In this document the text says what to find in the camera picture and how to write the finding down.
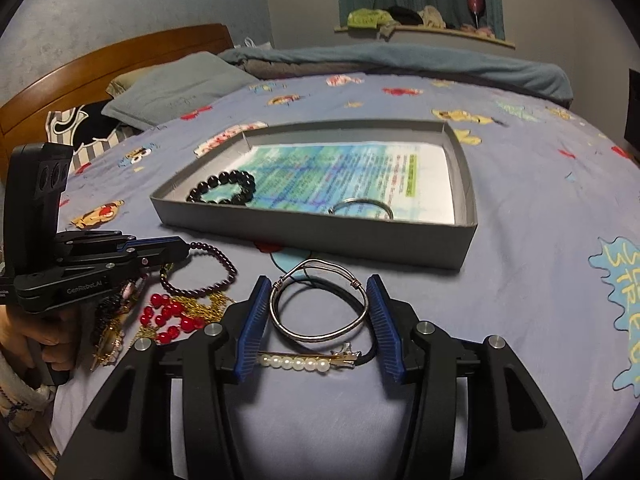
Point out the grey cloth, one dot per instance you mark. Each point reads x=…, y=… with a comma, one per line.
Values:
x=386, y=30

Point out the black white striped pillow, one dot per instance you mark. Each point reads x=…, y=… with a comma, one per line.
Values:
x=90, y=125

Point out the thin silver bangle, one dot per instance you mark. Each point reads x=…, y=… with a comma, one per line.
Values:
x=360, y=201

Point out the green cloth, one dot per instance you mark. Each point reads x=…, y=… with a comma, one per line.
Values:
x=365, y=18

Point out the beige cloth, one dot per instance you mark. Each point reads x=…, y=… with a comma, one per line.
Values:
x=434, y=16

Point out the wooden headboard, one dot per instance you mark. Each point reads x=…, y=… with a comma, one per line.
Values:
x=100, y=60

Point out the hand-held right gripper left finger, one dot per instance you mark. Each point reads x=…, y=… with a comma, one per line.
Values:
x=248, y=332

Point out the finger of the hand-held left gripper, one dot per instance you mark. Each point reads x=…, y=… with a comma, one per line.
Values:
x=150, y=242
x=155, y=258

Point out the black cloth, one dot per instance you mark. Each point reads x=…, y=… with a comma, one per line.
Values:
x=405, y=14

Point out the printed paper sheet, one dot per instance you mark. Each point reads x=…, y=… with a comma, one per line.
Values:
x=325, y=175

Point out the pink balloon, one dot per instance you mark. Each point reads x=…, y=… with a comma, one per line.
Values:
x=475, y=0

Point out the blue blanket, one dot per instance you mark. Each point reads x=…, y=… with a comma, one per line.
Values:
x=400, y=62

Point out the blue-grey pillow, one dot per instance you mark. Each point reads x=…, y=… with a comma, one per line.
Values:
x=175, y=85

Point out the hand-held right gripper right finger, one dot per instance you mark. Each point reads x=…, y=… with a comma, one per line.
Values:
x=385, y=332

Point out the grey blanket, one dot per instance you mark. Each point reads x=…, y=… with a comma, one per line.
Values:
x=280, y=70

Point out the grey cardboard box lid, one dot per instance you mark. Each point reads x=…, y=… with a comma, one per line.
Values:
x=350, y=240

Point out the person's left hand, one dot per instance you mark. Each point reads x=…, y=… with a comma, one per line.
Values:
x=25, y=335

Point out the pearl hair clip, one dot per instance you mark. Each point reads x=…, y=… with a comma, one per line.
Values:
x=295, y=362

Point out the beige pillow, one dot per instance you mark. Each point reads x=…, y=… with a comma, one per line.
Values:
x=120, y=82

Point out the pink cloth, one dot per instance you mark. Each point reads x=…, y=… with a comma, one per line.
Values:
x=480, y=31

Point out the black television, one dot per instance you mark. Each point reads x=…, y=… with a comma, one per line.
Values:
x=634, y=110

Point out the printed bed sheet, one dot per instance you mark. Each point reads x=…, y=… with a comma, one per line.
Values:
x=525, y=260

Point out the window sill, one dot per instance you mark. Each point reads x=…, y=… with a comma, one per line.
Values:
x=440, y=35

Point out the white plastic bag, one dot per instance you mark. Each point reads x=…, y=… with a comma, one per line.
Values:
x=255, y=44

